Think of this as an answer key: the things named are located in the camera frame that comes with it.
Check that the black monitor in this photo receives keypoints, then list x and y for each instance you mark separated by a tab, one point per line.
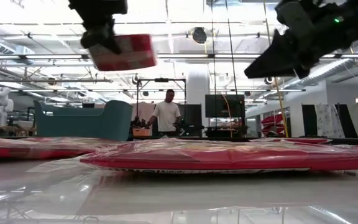
219	105

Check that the white humanoid robot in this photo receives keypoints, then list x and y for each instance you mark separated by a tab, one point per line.
0	105

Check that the round black ceiling fixture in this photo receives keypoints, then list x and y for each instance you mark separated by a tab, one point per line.
135	79
268	80

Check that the dark equipment table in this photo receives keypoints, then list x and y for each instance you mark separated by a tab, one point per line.
225	132

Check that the black frame stand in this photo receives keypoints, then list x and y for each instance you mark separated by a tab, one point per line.
162	80

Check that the silver ceiling duct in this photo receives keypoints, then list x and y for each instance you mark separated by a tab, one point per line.
337	67

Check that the person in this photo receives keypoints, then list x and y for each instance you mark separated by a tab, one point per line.
166	115

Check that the teal plastic basket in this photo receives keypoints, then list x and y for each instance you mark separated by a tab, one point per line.
104	124

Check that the black upright panel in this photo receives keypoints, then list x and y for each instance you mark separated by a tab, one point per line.
309	119
348	119

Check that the wooden work table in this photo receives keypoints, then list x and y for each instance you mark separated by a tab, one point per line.
11	129

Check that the orange box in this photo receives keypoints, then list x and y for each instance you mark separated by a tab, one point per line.
141	132

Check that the small black robot arm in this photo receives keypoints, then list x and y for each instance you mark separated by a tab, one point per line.
183	127
140	123

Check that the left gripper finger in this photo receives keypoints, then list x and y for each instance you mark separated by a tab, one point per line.
99	39

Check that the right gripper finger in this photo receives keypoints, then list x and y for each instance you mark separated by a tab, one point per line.
278	62

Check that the long ceiling light strip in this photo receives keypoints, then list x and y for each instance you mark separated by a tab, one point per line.
197	56
166	90

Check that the white floral cloth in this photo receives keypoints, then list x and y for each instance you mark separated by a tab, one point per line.
328	121

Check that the red popcorn bag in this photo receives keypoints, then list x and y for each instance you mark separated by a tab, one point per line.
228	155
291	141
132	53
26	152

